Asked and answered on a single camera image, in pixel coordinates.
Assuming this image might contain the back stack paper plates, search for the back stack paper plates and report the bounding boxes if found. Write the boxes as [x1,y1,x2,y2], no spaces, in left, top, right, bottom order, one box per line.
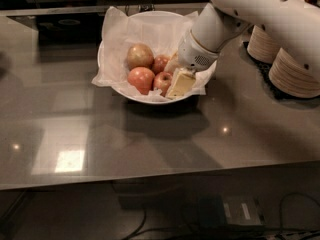
[247,26,280,64]

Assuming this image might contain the black cable on floor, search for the black cable on floor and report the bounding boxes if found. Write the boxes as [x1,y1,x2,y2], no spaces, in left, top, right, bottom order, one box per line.
[109,182,320,240]

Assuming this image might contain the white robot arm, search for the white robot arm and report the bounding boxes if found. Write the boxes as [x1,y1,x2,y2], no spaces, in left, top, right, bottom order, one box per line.
[165,0,320,98]

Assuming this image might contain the yellow-green apple back left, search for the yellow-green apple back left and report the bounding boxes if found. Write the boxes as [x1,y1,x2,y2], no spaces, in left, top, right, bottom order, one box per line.
[126,43,154,69]

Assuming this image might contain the white paper liner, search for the white paper liner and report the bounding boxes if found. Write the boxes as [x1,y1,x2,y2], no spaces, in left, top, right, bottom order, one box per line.
[91,5,216,103]

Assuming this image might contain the dark box under table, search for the dark box under table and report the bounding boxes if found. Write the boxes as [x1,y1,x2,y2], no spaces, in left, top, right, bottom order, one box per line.
[197,195,265,229]

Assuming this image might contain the white bowl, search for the white bowl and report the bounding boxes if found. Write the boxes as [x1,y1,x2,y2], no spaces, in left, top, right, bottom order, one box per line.
[96,10,218,105]

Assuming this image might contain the red apple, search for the red apple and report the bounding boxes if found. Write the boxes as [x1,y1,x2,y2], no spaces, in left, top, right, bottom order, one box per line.
[127,67,155,95]
[153,72,173,96]
[152,54,170,74]

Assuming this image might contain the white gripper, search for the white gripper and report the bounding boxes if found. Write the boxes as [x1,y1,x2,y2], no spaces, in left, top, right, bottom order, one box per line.
[164,31,218,99]

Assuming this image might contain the black mat under plates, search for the black mat under plates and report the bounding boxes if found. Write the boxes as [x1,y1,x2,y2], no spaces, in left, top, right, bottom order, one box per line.
[243,42,320,100]

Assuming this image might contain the black induction cooktop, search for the black induction cooktop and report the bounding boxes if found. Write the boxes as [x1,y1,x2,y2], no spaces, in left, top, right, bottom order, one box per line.
[8,13,103,46]

